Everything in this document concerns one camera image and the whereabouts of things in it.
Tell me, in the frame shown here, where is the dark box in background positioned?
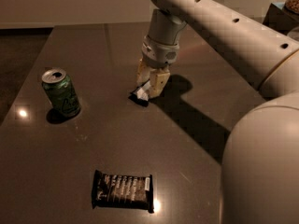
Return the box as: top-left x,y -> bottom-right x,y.
263,2 -> 299,35

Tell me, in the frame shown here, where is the green soda can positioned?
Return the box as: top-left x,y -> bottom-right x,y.
42,68 -> 80,119

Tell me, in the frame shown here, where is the blue white rxbar wrapper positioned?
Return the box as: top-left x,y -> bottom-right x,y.
129,81 -> 150,107

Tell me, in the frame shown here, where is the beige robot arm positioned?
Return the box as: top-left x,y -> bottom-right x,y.
136,0 -> 299,224

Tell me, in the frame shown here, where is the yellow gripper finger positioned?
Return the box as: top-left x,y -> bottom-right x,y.
149,66 -> 170,99
136,60 -> 151,86

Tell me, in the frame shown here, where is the black snack bar wrapper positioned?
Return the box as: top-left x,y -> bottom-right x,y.
92,170 -> 154,213

